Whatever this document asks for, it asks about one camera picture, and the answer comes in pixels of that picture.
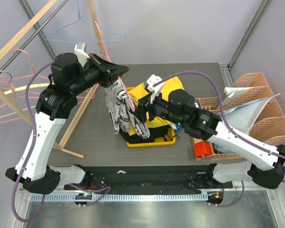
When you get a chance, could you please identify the light blue headphones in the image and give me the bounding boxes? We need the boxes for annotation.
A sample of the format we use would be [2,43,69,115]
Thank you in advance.
[213,144,233,154]

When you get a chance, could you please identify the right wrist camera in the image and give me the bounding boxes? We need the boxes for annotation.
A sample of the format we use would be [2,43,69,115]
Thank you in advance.
[144,74,164,104]

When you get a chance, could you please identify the peach file rack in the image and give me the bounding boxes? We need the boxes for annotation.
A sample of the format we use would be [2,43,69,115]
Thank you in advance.
[194,72,285,147]

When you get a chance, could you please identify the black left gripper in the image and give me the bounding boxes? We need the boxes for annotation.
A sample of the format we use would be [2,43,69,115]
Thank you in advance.
[69,53,129,96]

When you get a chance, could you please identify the black trousers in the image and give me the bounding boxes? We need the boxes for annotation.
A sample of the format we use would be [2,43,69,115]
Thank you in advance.
[119,125,175,144]

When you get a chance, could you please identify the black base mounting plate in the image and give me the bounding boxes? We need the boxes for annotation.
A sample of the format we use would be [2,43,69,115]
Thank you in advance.
[77,165,233,195]

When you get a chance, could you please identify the yellow garment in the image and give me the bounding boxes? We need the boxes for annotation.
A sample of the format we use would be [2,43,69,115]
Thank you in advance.
[129,77,184,135]

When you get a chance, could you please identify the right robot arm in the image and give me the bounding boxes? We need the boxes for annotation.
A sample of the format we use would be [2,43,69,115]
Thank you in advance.
[134,89,285,189]

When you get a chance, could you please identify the blue white patterned garment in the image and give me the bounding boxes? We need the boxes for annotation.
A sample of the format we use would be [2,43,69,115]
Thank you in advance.
[170,123,183,132]

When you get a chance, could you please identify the pink wire hanger with newsprint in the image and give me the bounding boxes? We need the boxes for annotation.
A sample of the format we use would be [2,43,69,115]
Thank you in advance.
[92,20,137,113]

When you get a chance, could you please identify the yellow plastic tray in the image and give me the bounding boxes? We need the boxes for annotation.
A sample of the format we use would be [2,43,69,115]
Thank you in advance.
[120,83,183,147]

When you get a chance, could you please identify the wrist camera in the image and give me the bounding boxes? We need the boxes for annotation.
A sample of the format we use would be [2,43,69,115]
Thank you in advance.
[144,74,164,104]
[74,42,89,67]

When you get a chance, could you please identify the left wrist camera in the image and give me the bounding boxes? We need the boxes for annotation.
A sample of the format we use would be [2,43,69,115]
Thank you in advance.
[74,42,89,67]

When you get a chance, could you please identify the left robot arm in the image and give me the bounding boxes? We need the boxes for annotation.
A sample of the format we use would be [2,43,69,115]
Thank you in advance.
[5,53,129,195]

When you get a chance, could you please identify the cream plastic hanger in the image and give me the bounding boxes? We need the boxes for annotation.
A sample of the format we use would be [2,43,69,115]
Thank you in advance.
[0,74,49,97]

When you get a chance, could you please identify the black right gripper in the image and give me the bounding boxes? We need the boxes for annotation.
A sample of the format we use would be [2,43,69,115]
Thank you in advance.
[129,89,185,127]

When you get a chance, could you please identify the orange cube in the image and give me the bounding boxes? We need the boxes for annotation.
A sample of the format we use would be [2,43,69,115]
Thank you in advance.
[193,142,214,159]

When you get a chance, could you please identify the white papers in rack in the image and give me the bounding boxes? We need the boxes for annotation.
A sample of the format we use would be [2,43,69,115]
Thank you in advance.
[221,86,275,134]

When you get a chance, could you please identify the peach compartment desk organizer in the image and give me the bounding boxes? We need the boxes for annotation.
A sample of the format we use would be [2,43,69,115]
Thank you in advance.
[192,97,243,161]

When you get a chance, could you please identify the wooden clothes rack frame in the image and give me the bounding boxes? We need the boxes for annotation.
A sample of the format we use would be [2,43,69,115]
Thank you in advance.
[0,0,126,159]

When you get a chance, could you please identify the newspaper print trousers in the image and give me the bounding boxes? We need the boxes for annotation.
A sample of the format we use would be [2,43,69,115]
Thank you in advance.
[105,78,150,139]

